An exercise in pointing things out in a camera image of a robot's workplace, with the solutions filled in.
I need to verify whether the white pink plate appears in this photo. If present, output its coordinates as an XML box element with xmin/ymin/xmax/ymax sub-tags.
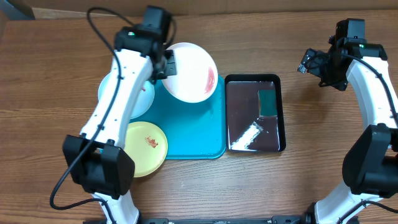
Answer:
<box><xmin>162</xmin><ymin>42</ymin><xmax>218</xmax><ymax>103</ymax></box>

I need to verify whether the green sponge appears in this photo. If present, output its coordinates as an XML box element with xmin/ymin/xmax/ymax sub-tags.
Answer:
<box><xmin>257</xmin><ymin>90</ymin><xmax>277</xmax><ymax>117</ymax></box>

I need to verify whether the yellow plate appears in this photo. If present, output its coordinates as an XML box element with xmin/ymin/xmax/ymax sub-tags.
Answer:
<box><xmin>124</xmin><ymin>121</ymin><xmax>168</xmax><ymax>178</ymax></box>

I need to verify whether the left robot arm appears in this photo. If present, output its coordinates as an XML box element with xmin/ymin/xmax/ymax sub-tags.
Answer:
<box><xmin>50</xmin><ymin>6</ymin><xmax>177</xmax><ymax>223</ymax></box>

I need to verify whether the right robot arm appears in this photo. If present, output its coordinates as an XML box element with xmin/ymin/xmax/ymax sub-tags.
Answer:
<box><xmin>295</xmin><ymin>18</ymin><xmax>397</xmax><ymax>223</ymax></box>

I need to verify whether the teal plastic tray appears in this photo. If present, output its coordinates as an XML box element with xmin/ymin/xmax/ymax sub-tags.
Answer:
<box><xmin>130</xmin><ymin>77</ymin><xmax>226</xmax><ymax>160</ymax></box>

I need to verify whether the black water tray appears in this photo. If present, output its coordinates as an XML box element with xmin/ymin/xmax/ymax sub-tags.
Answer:
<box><xmin>224</xmin><ymin>74</ymin><xmax>286</xmax><ymax>153</ymax></box>

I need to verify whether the light blue plate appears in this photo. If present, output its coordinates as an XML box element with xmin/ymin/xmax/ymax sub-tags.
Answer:
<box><xmin>98</xmin><ymin>74</ymin><xmax>155</xmax><ymax>119</ymax></box>

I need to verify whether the brown cardboard backdrop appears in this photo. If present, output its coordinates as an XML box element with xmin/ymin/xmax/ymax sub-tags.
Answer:
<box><xmin>24</xmin><ymin>0</ymin><xmax>397</xmax><ymax>16</ymax></box>

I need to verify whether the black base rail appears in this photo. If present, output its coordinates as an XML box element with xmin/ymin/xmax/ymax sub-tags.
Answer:
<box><xmin>137</xmin><ymin>213</ymin><xmax>315</xmax><ymax>224</ymax></box>

